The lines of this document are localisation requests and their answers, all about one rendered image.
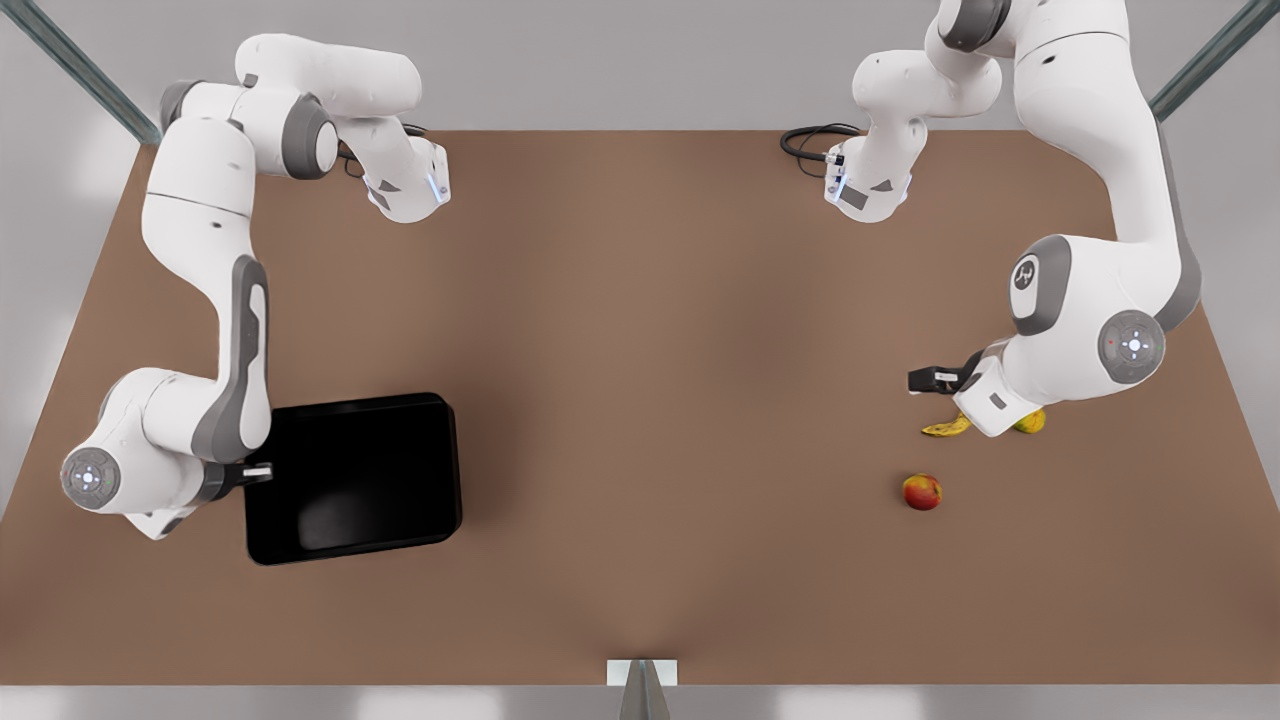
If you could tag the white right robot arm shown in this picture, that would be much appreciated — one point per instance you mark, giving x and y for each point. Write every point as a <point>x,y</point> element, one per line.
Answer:
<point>195,220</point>

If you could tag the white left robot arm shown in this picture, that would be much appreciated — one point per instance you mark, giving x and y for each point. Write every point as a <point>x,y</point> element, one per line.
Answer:
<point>1085,130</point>

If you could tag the yellow spotted banana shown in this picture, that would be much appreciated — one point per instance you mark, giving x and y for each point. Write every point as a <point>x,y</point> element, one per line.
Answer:
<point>947,428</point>

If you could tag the black rectangular tray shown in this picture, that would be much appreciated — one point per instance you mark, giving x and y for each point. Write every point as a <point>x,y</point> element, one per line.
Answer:
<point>352,478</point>

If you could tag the yellow green fruit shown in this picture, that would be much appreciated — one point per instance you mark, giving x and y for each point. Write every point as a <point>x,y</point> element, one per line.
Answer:
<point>1031,421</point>

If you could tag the red yellow apple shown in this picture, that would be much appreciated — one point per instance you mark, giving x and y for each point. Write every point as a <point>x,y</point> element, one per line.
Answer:
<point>922,492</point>

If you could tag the silver frame post with foot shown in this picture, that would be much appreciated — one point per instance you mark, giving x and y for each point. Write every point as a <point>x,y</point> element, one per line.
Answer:
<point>643,690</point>

